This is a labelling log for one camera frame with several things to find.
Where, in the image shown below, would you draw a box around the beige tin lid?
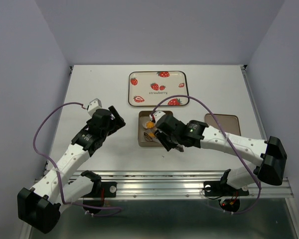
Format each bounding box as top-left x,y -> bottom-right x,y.
204,114 -> 241,136

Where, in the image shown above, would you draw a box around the metal tongs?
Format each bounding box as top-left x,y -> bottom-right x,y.
143,132 -> 184,152

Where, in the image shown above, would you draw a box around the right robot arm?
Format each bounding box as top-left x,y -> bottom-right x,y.
150,111 -> 287,194

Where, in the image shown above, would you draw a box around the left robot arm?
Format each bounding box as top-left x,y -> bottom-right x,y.
17,105 -> 126,234

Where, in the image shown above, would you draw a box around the white paper cup front left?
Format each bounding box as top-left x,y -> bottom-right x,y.
144,132 -> 157,142

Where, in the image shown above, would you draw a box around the beige square cookie tin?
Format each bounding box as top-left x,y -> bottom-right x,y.
138,111 -> 163,147

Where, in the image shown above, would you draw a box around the strawberry print tray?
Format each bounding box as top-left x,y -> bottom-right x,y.
128,71 -> 190,107

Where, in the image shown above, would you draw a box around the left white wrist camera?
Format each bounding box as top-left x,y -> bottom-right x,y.
87,98 -> 102,117

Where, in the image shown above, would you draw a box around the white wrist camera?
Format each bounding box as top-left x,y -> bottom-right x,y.
149,111 -> 166,123
87,98 -> 102,117

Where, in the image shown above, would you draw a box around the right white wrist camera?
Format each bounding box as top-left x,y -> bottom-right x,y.
149,111 -> 166,123

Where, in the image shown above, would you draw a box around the aluminium front frame rail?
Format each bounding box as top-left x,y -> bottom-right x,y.
64,170 -> 296,200

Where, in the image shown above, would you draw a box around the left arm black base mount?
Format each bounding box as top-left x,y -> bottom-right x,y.
83,181 -> 117,208

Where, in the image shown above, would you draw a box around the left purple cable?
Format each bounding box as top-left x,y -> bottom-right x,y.
33,102 -> 122,218

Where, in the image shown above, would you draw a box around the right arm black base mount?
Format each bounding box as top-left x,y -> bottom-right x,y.
202,181 -> 249,213

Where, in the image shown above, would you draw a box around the aluminium table edge rail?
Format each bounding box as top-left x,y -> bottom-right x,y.
241,64 -> 281,172

